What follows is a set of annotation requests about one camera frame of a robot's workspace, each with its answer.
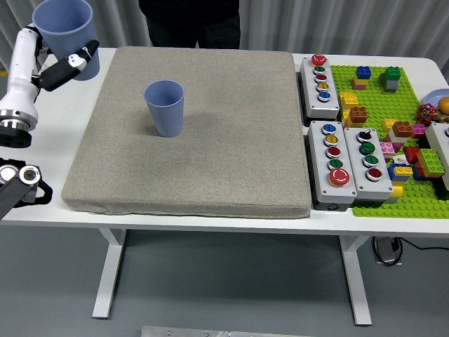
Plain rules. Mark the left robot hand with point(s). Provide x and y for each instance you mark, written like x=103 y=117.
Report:
x=21 y=77

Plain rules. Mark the blue ribbed cup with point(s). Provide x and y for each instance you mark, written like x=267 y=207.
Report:
x=63 y=17
x=165 y=94

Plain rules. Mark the person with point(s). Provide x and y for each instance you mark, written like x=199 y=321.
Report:
x=193 y=21

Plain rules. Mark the white table leg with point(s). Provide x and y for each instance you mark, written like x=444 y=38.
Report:
x=110 y=267
x=356 y=281

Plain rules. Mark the grey-brown mat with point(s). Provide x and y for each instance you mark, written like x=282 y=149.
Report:
x=228 y=140

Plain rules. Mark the five-button control box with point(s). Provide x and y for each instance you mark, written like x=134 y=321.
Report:
x=321 y=182
x=310 y=105

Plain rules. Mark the white curtain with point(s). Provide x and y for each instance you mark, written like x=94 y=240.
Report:
x=333 y=24

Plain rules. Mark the yellow toy brick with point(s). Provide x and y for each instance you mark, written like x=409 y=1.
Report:
x=348 y=100
x=358 y=82
x=388 y=125
x=402 y=170
x=345 y=117

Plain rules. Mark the pink toy brick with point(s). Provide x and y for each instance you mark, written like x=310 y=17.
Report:
x=358 y=87
x=387 y=148

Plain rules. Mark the orange toy brick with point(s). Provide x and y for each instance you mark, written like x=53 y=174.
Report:
x=402 y=129
x=358 y=115

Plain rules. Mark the blue toy brick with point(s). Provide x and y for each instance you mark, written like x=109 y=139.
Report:
x=419 y=175
x=394 y=176
x=363 y=73

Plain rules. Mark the green brick baseplate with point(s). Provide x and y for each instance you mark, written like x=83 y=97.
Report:
x=375 y=102

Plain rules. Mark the grey toy brick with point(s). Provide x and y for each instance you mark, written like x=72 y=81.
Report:
x=390 y=86

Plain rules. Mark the white toy brick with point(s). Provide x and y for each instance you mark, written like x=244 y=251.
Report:
x=396 y=137

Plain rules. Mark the white printed toy tile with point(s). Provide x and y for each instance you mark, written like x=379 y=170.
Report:
x=400 y=160

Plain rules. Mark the yellow toy cylinder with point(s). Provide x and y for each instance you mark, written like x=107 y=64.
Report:
x=396 y=192

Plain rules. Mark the red toy brick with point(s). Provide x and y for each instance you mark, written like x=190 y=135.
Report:
x=411 y=153

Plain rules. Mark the magenta toy brick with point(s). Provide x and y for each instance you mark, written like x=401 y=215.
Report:
x=418 y=130

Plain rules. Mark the grey power adapter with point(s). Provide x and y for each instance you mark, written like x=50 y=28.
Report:
x=386 y=251

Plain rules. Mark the red valve wheel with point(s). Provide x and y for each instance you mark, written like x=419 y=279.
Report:
x=426 y=114

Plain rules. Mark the pale blue plate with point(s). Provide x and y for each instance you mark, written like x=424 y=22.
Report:
x=435 y=96

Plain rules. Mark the large green toy brick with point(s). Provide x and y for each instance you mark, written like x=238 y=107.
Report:
x=430 y=159

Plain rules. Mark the white box on black base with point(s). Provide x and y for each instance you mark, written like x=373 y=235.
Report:
x=438 y=140

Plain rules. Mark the toy bread bun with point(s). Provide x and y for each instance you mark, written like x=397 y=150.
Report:
x=445 y=105

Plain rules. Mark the four-control switch box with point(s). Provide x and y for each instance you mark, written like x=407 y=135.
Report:
x=359 y=175

